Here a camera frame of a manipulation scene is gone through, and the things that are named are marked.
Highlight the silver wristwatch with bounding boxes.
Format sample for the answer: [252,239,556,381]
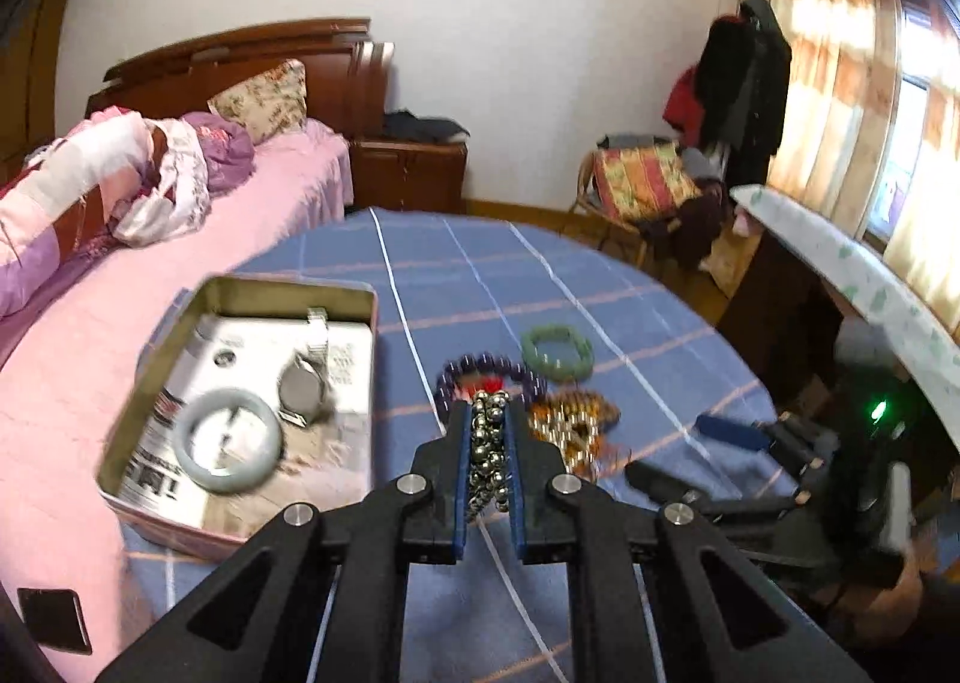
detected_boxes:
[277,308,335,429]

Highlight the blue checked tablecloth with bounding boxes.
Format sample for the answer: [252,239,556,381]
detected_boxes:
[120,206,803,683]

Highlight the bed with pink sheet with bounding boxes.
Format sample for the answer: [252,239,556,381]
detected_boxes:
[0,116,353,683]

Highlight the pale metallic bead bracelet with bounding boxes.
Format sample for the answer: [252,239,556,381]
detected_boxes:
[466,389,512,523]

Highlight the dark purple bead bracelet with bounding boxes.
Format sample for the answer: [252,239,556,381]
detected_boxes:
[433,353,548,415]

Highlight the green jade bracelet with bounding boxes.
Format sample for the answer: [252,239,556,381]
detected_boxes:
[521,325,595,378]

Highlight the pale jade bangle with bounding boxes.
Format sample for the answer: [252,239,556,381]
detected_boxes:
[174,389,284,493]

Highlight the metal tin box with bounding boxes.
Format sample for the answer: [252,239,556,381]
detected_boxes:
[96,274,377,562]

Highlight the wooden headboard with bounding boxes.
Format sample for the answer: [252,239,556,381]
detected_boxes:
[84,17,396,144]

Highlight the person's right hand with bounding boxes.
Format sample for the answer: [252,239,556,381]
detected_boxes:
[832,555,929,654]

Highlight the wooden nightstand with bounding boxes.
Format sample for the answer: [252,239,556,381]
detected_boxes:
[349,137,470,213]

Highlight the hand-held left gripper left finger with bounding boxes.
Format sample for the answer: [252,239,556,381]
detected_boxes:
[94,402,481,683]

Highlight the floral covered board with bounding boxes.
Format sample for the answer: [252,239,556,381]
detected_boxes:
[729,184,960,384]

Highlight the pink patchwork quilt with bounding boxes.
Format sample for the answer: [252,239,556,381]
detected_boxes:
[0,109,215,324]

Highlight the dark folded clothes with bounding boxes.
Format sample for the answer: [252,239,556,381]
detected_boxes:
[382,109,470,144]

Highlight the floral pillow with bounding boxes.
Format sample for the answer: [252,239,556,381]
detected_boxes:
[208,59,308,144]

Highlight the black flat phone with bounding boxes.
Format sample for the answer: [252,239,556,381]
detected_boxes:
[16,587,92,655]

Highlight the purple cloth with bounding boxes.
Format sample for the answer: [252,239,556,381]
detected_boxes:
[180,111,256,193]

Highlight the wooden wardrobe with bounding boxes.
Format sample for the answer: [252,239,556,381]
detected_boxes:
[0,0,83,166]

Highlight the hanging dark coats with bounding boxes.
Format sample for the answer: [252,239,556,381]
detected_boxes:
[664,0,792,185]

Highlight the brown wooden bead necklace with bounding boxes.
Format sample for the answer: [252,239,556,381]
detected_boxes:
[525,389,623,483]

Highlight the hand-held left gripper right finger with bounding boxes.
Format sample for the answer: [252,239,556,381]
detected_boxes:
[504,402,875,683]

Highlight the newspaper lining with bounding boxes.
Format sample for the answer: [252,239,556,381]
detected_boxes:
[120,315,374,530]

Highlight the colourful patterned cushion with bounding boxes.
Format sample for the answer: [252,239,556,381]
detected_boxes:
[592,143,702,223]

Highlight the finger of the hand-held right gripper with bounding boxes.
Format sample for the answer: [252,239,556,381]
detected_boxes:
[694,409,837,478]
[624,459,797,517]

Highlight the beige patterned curtain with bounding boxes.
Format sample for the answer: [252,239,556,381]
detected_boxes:
[739,0,960,331]

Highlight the window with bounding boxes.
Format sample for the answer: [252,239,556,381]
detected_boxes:
[862,0,960,241]

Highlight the wooden chair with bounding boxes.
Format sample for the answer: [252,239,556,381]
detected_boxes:
[570,135,732,268]

